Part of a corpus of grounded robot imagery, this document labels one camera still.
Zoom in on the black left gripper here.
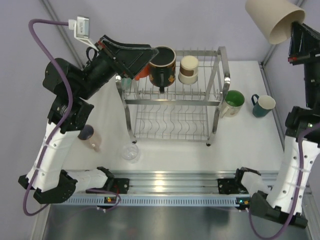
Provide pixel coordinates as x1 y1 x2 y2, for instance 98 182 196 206
74 34 158 100

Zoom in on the black mug with orange print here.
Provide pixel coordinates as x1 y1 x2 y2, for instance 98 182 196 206
148 46 177 94

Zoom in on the beige paper cup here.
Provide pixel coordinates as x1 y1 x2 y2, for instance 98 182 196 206
245 0 306 45

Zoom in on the steel cup cream brown sleeve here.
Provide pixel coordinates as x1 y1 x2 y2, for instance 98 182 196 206
178 55 199 85

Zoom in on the steel two-tier dish rack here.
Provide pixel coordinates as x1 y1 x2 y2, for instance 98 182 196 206
116 46 231 147

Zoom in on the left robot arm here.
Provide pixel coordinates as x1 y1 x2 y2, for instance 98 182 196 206
18 36 159 205

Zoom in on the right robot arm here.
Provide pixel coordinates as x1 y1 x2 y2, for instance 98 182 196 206
233 22 320 229

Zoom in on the teal cup behind rack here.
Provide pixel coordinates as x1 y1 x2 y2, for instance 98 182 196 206
121 78 132 90

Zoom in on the dark teal mug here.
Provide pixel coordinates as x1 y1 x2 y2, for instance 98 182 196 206
251 94 276 118

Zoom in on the pink translucent tumbler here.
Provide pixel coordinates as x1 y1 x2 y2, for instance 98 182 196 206
77 124 102 152

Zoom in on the clear glass cup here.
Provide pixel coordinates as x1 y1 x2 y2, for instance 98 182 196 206
121 142 141 163

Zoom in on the cream mug green inside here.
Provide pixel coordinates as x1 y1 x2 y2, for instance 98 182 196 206
219 90 245 118

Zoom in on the aluminium frame post right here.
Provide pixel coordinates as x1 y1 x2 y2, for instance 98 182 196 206
259 44 278 69

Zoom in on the aluminium frame post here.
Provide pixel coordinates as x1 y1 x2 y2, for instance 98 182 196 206
39 0 84 69
259 44 278 69

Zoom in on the aluminium frame post left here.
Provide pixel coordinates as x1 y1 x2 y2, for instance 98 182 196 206
39 0 84 69

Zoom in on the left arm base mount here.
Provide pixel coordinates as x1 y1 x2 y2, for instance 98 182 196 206
85 178 130 194

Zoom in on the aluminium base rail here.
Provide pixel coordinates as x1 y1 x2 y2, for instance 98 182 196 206
112 170 236 196

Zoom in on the perforated cable duct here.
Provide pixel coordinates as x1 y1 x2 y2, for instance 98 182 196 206
63 195 250 207

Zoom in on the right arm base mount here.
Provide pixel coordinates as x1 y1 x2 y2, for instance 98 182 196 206
217 178 250 198

